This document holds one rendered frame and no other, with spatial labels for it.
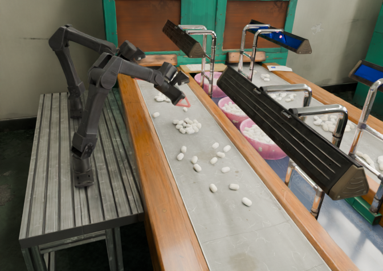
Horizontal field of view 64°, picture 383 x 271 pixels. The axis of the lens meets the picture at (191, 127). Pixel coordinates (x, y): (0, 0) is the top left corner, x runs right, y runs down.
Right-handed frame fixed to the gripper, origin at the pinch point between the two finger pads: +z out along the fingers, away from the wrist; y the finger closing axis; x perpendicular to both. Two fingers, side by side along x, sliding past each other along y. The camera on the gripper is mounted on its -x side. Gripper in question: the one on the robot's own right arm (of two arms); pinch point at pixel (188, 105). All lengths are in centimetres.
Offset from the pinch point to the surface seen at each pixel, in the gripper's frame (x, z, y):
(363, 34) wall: -172, 213, 185
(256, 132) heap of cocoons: -12.1, 26.5, -18.2
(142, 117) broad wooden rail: 18.2, -13.6, 1.7
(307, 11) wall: -134, 126, 178
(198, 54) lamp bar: -21.1, -12.7, 1.1
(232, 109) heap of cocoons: -11.4, 26.2, 9.6
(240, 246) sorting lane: 10, 0, -78
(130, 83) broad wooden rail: 18, -14, 50
